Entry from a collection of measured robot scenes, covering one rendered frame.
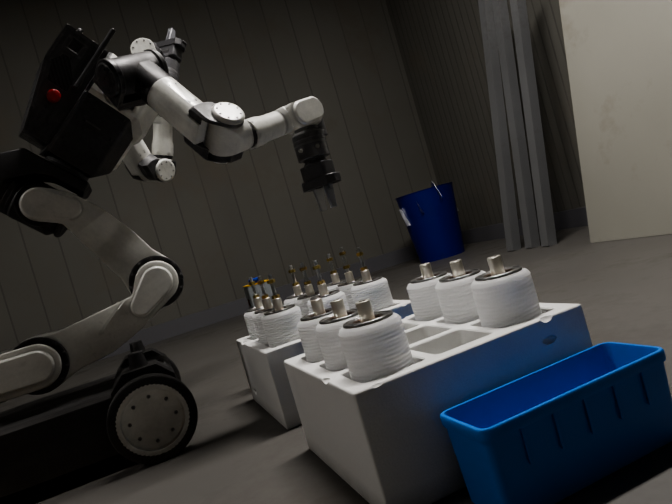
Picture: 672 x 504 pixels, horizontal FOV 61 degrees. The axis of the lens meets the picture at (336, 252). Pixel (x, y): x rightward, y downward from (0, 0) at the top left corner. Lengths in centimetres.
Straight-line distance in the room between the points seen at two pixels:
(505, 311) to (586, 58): 230
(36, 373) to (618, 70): 255
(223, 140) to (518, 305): 79
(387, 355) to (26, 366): 103
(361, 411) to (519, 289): 32
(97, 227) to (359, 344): 98
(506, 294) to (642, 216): 198
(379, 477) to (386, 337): 18
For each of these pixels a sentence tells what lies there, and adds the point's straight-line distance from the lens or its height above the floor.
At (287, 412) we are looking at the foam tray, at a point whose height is 4.
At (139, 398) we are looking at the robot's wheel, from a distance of 142.
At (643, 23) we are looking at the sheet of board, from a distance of 290.
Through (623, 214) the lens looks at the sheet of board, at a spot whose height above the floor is 11.
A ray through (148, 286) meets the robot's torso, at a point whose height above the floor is 39.
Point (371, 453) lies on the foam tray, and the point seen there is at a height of 10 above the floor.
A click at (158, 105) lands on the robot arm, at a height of 80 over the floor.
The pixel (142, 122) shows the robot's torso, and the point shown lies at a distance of 165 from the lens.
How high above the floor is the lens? 38
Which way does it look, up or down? 2 degrees down
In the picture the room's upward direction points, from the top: 16 degrees counter-clockwise
